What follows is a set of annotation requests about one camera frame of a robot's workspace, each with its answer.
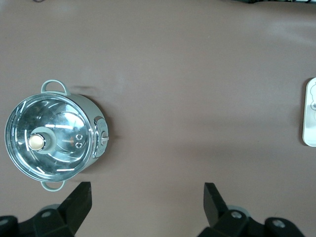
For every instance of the grey pot with glass lid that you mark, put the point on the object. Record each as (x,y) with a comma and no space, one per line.
(92,106)

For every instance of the cream bear print tray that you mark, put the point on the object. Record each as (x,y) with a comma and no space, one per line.
(309,128)

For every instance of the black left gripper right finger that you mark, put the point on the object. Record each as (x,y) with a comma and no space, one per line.
(217,217)

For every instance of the glass pot lid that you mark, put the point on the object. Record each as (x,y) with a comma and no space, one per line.
(61,150)

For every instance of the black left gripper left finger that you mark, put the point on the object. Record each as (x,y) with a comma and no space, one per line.
(71,212)

